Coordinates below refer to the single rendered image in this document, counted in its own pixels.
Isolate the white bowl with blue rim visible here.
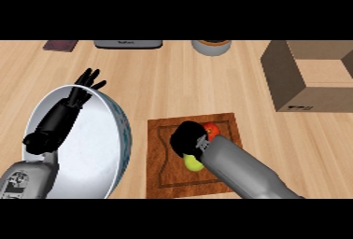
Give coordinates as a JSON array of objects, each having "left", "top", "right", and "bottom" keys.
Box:
[{"left": 21, "top": 84, "right": 135, "bottom": 200}]

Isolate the brown wooden cutting board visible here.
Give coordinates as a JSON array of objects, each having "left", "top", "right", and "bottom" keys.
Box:
[{"left": 145, "top": 112, "right": 246, "bottom": 200}]

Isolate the dark grey flat appliance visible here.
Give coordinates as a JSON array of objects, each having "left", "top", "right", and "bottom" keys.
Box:
[{"left": 93, "top": 39, "right": 164, "bottom": 50}]

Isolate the dark maroon flat object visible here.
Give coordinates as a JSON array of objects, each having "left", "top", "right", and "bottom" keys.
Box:
[{"left": 42, "top": 39, "right": 80, "bottom": 53}]

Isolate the open cardboard box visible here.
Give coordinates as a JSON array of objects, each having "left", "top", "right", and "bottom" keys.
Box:
[{"left": 260, "top": 39, "right": 353, "bottom": 113}]

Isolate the red tomato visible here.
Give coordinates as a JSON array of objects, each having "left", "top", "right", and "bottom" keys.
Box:
[{"left": 201, "top": 121, "right": 222, "bottom": 142}]

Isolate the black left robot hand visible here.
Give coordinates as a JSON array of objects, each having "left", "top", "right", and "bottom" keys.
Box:
[{"left": 23, "top": 67, "right": 108, "bottom": 155}]

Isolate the yellow-green pear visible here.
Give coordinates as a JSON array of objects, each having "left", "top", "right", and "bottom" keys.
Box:
[{"left": 182, "top": 153, "right": 206, "bottom": 173}]

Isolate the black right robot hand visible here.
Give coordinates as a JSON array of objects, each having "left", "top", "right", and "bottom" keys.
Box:
[{"left": 169, "top": 120, "right": 210, "bottom": 158}]

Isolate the grey round container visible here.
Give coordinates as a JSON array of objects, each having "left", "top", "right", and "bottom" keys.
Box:
[{"left": 191, "top": 39, "right": 234, "bottom": 58}]

